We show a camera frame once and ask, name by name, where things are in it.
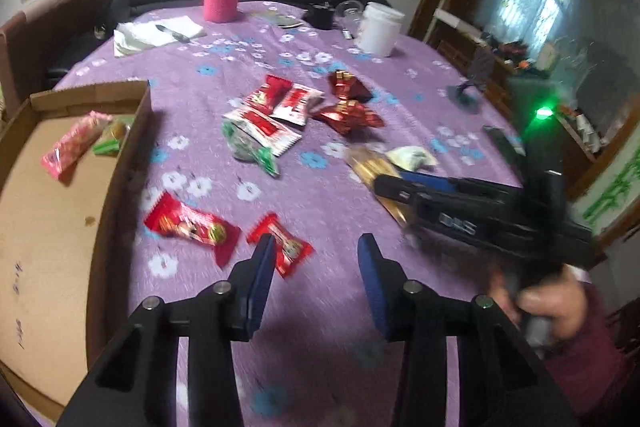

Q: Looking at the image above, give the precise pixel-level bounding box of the small black object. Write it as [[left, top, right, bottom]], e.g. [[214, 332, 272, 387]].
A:
[[302, 3, 335, 30]]

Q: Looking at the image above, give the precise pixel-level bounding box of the white plastic jar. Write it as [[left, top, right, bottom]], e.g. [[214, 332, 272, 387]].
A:
[[355, 2, 405, 58]]

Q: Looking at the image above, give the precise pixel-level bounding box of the person's right forearm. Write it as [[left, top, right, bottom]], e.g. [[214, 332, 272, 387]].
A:
[[544, 282, 637, 419]]

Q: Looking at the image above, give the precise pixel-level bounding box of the pink snack packet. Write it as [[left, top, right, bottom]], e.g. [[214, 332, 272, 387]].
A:
[[41, 111, 113, 184]]

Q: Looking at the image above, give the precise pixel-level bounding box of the purple floral tablecloth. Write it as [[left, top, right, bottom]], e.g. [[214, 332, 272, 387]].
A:
[[47, 0, 526, 427]]

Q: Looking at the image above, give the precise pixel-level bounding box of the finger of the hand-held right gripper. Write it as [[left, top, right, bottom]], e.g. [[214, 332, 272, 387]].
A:
[[374, 171, 467, 208], [482, 124, 528, 158]]

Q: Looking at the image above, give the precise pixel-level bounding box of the large white red snack packet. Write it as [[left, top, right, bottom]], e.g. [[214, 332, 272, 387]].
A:
[[222, 107, 303, 158]]

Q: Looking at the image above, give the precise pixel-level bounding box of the small white red snack packet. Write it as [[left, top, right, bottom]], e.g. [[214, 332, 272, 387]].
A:
[[272, 84, 326, 128]]

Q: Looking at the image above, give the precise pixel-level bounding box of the white paper sheet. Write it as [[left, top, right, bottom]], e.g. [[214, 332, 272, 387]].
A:
[[112, 16, 206, 58]]

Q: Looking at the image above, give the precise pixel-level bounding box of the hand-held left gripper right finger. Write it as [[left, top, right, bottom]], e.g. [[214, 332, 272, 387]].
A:
[[357, 233, 583, 427]]

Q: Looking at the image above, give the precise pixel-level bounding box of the white green snack packet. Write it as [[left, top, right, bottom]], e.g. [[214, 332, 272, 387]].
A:
[[387, 146, 438, 172]]

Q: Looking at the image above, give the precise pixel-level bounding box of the shiny red foil packet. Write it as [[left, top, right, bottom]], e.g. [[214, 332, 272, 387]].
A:
[[311, 99, 385, 136], [327, 69, 373, 102]]

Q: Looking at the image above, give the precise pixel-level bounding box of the black pen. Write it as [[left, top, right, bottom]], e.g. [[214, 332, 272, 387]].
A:
[[155, 24, 191, 42]]

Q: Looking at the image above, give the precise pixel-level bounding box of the clear green candy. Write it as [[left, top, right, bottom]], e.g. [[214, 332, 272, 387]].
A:
[[222, 117, 281, 178]]

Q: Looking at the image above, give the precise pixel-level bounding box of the white green printed box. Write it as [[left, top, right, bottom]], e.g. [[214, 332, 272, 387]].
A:
[[572, 152, 640, 235]]

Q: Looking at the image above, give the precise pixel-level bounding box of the cardboard box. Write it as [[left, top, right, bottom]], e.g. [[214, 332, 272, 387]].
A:
[[0, 79, 153, 408]]

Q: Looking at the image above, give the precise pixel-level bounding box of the brown armchair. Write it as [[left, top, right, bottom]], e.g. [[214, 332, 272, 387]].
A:
[[0, 0, 111, 118]]

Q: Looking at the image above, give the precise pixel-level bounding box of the clear glass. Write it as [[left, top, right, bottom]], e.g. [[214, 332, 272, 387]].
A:
[[335, 0, 366, 32]]

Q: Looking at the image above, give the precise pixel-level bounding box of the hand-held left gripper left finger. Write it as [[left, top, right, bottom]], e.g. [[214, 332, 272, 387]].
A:
[[57, 233, 277, 427]]

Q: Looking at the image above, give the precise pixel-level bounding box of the person's right hand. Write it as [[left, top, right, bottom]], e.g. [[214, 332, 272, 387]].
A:
[[487, 267, 590, 339]]

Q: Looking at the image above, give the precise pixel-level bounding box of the red figure snack packet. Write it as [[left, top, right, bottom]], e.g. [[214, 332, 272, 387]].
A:
[[242, 74, 293, 115], [143, 192, 242, 269]]

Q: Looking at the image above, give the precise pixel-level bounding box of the gold snack packet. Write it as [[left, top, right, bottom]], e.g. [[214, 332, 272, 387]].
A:
[[345, 144, 416, 228]]

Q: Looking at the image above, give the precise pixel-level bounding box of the small phone stand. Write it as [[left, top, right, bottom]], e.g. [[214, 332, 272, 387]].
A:
[[447, 47, 496, 108]]

